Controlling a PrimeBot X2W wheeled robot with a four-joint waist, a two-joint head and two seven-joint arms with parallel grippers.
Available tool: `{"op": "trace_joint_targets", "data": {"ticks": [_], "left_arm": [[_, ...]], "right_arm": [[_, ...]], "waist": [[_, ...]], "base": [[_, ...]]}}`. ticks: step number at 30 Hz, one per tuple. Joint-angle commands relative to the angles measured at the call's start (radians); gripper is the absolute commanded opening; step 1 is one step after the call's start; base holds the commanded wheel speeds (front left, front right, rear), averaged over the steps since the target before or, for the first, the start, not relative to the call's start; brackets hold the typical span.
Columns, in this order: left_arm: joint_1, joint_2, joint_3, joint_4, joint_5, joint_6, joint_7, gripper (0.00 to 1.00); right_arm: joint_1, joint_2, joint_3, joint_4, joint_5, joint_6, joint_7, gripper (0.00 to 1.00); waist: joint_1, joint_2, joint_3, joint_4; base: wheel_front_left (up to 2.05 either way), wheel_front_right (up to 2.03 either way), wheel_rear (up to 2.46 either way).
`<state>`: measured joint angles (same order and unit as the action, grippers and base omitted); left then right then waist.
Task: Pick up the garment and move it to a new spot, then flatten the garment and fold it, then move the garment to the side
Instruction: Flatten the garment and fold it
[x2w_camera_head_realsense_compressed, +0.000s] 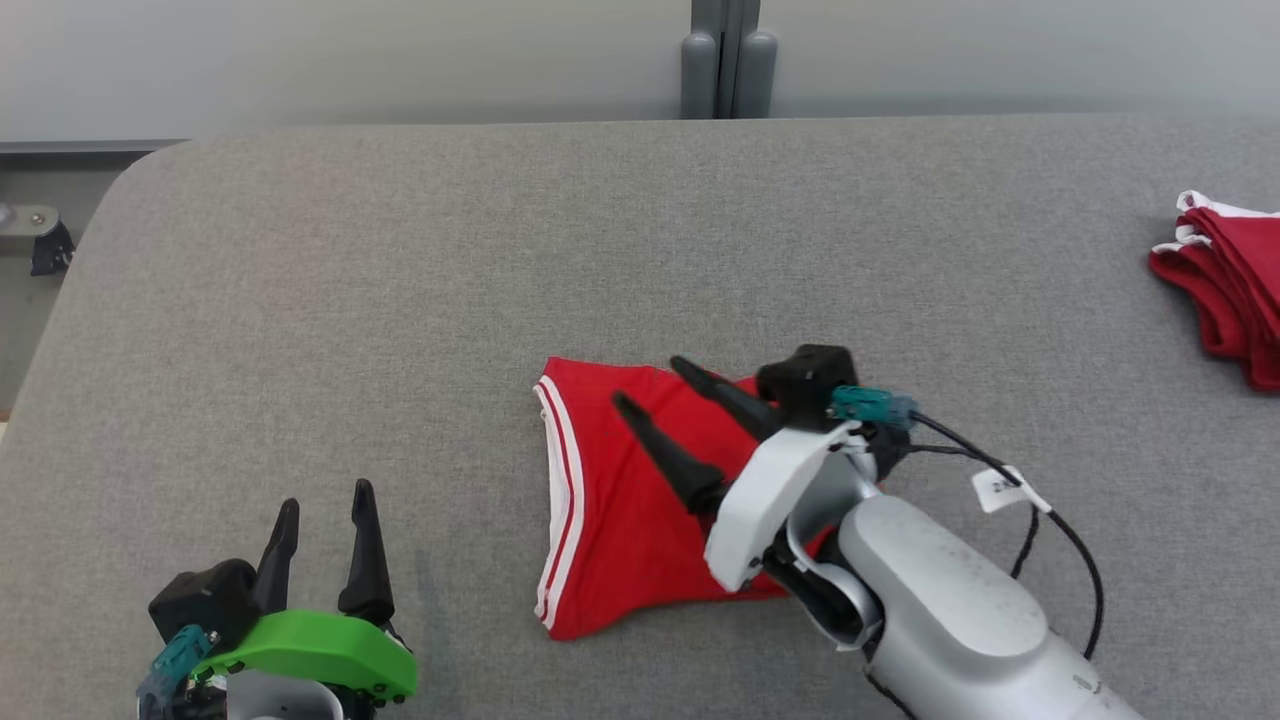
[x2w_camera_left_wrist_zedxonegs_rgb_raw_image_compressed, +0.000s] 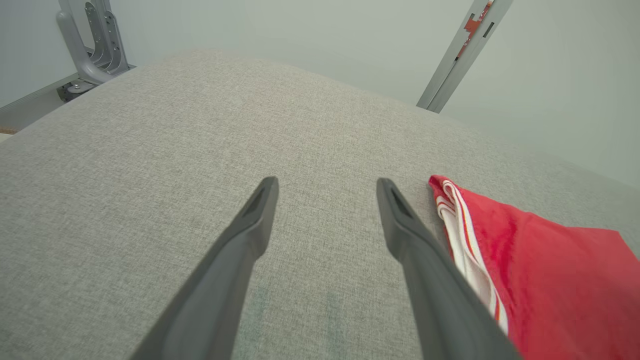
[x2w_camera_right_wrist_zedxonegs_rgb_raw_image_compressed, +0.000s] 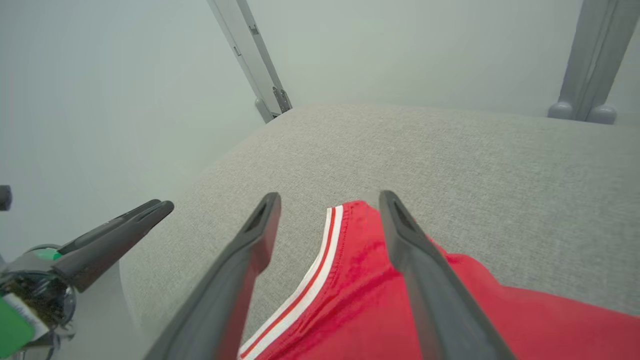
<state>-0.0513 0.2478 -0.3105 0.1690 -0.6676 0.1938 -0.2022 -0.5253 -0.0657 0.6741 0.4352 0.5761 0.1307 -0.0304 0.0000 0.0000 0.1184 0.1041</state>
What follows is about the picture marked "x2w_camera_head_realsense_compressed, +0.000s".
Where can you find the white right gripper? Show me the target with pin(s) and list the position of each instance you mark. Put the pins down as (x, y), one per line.
(760, 500)

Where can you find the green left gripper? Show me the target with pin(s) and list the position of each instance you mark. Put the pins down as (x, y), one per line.
(320, 650)

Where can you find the red basketball jersey white stripes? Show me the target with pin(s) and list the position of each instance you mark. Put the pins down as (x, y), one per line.
(620, 540)

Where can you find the red shorts white trim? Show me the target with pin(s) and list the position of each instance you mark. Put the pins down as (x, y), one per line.
(1240, 290)

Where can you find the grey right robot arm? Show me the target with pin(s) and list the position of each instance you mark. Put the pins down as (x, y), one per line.
(940, 600)

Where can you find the black caster wheel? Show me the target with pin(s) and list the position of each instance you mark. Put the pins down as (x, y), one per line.
(52, 252)

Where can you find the grey metal stand leg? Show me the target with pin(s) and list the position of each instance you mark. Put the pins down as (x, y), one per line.
(30, 220)

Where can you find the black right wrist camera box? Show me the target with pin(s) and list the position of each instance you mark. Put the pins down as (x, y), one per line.
(805, 385)

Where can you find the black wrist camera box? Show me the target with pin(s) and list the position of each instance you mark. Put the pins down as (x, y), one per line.
(805, 385)
(205, 600)

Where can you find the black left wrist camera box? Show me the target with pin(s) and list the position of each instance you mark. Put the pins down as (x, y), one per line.
(205, 600)

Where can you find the grey partition post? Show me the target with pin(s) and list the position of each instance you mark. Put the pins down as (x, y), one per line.
(728, 60)

